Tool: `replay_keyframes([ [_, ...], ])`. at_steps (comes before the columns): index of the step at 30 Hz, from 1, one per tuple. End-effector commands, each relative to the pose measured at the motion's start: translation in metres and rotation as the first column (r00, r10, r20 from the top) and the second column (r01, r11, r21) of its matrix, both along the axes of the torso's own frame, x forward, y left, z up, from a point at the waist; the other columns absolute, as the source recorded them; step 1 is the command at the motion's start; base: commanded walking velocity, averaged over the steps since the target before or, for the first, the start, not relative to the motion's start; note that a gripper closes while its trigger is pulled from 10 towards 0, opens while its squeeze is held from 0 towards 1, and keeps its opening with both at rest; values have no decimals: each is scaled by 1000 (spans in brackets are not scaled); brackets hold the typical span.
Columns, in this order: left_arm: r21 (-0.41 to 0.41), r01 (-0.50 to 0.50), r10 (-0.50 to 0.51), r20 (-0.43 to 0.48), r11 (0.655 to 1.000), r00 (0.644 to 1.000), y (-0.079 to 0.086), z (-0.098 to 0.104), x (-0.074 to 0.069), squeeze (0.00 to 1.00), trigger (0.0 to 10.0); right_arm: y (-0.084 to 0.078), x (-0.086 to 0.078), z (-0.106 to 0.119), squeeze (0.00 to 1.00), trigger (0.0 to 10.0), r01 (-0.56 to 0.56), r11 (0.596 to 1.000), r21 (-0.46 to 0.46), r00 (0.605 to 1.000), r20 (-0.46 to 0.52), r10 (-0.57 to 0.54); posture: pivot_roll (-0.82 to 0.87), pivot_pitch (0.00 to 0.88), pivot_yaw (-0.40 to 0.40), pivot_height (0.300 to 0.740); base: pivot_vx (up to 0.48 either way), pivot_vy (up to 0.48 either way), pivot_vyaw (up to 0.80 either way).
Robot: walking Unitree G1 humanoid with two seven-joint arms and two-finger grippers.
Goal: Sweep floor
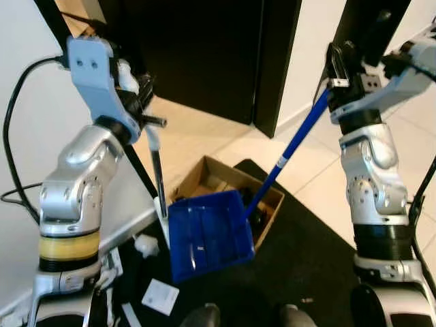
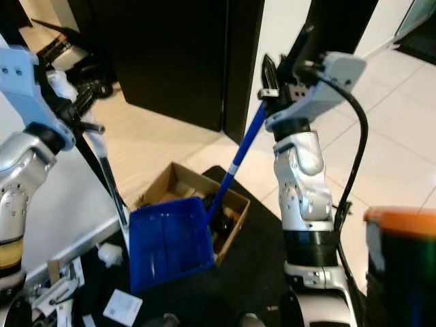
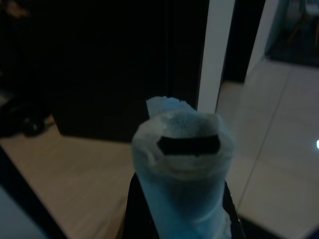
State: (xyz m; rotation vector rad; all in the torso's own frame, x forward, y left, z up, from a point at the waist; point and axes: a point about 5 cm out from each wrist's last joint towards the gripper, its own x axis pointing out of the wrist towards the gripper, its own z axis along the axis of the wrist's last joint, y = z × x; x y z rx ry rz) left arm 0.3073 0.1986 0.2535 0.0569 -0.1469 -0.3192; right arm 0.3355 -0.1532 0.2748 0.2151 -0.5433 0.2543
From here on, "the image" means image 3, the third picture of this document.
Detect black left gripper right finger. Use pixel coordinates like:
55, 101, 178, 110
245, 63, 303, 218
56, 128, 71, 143
223, 180, 244, 239

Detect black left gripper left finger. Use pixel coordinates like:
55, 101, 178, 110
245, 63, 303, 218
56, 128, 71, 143
122, 173, 160, 239

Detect black wheeled object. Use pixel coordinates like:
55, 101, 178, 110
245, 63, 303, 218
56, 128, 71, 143
0, 93, 52, 138

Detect narrow black door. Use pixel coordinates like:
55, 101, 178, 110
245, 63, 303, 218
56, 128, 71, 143
222, 0, 265, 83

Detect pale chair with wooden legs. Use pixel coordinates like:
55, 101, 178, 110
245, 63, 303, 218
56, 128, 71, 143
281, 0, 319, 47

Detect thin black door frame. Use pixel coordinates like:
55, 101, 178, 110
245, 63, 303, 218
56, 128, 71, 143
0, 144, 68, 239

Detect wide black door frame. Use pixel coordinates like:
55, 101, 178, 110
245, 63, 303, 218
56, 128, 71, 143
169, 0, 210, 144

